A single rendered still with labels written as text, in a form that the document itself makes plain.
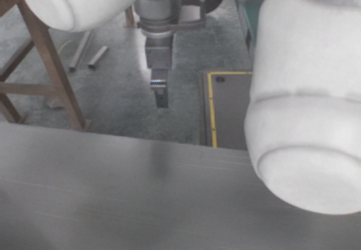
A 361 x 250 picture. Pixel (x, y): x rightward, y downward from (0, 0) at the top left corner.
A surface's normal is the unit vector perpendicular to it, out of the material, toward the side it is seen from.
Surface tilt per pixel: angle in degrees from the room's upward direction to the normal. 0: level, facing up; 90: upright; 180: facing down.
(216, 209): 0
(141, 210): 0
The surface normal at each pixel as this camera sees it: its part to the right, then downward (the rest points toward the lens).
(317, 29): -0.62, 0.05
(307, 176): -0.37, 0.79
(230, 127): -0.03, -0.68
